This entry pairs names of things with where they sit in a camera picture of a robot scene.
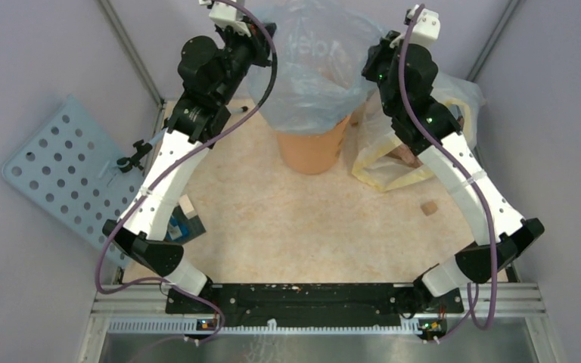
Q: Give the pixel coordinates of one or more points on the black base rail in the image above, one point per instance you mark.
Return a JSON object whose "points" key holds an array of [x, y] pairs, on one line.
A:
{"points": [[316, 305]]}

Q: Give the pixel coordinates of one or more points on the wooden cube on table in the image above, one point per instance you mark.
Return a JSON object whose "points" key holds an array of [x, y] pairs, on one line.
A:
{"points": [[429, 208]]}

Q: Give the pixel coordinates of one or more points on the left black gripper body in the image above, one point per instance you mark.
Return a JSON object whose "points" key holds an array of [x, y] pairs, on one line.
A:
{"points": [[242, 51]]}

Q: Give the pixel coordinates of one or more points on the light blue plastic trash bag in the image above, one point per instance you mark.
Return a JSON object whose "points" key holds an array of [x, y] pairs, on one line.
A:
{"points": [[321, 48]]}

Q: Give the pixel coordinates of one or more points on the light blue perforated board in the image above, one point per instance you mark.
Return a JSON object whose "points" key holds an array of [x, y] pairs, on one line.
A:
{"points": [[69, 169]]}

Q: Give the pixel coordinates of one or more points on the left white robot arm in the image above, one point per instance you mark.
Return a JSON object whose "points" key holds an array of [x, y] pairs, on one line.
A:
{"points": [[210, 76]]}

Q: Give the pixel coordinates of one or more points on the small wooden cube left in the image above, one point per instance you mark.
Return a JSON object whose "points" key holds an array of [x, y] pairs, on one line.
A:
{"points": [[187, 207]]}

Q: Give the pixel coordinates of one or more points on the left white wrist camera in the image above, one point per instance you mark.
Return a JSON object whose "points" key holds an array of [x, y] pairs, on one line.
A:
{"points": [[225, 16]]}

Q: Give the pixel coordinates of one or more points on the blue block holder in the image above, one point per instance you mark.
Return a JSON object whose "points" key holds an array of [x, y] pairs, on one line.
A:
{"points": [[182, 229]]}

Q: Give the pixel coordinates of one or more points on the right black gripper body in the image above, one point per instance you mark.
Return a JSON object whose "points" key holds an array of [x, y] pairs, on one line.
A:
{"points": [[377, 66]]}

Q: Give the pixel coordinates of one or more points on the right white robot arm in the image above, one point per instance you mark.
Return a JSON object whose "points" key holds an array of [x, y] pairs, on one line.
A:
{"points": [[428, 128]]}

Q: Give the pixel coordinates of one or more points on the white toothed cable strip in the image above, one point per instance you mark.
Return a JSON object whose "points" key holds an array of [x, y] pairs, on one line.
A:
{"points": [[192, 326]]}

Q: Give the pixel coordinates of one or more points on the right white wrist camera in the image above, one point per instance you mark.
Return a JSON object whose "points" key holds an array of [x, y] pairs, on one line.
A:
{"points": [[426, 26]]}

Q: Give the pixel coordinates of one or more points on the orange plastic trash bin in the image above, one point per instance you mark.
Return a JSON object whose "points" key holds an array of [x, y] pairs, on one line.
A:
{"points": [[312, 154]]}

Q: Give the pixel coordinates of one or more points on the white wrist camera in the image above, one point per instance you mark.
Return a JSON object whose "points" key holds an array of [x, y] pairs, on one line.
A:
{"points": [[426, 26], [225, 16]]}

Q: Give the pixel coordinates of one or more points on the large translucent white trash bag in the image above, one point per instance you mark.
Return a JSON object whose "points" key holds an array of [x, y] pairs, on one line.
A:
{"points": [[382, 161]]}

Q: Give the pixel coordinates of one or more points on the light blue tripod stand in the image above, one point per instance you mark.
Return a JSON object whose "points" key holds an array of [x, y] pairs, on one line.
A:
{"points": [[142, 145]]}

